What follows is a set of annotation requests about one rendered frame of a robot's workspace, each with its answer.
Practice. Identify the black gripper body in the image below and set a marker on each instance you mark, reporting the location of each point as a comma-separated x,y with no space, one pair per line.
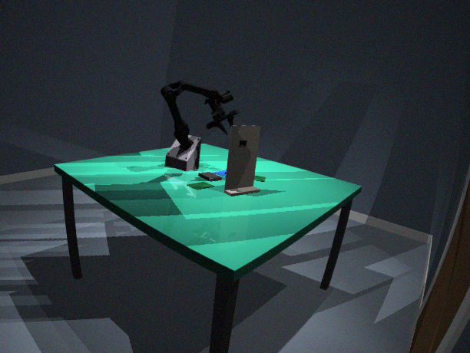
225,116

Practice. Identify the blue square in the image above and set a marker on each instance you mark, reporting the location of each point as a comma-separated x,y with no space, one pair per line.
222,173

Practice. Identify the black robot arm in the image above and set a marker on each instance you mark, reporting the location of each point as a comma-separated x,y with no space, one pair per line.
181,127

